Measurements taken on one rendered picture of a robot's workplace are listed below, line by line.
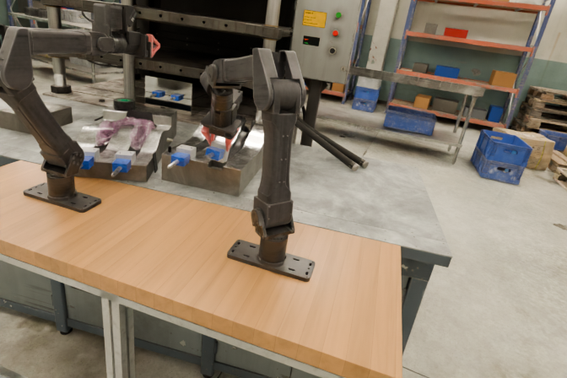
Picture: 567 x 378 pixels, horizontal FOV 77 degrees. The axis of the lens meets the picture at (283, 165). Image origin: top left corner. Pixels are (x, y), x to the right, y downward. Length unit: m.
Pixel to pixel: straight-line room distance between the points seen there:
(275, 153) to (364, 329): 0.38
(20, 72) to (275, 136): 0.54
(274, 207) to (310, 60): 1.18
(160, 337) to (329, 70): 1.38
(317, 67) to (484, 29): 5.99
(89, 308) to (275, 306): 1.07
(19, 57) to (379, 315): 0.90
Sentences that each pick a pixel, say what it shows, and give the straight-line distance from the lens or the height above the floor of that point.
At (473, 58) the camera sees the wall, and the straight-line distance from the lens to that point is 7.64.
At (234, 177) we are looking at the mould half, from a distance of 1.10.
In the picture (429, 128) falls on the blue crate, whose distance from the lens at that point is 4.79.
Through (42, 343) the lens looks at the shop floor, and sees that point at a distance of 1.88.
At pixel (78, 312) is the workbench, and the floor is 0.14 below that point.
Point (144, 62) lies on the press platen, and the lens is 2.10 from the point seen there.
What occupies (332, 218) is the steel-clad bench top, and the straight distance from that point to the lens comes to 1.09.
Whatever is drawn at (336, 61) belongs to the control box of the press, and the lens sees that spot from 1.84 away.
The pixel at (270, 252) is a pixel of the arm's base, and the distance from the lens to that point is 0.82.
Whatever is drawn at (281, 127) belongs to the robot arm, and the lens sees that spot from 0.73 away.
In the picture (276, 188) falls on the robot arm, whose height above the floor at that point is 0.99.
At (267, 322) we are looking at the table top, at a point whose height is 0.80.
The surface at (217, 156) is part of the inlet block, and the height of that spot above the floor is 0.93.
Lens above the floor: 1.32
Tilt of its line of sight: 22 degrees down
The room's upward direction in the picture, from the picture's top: 8 degrees clockwise
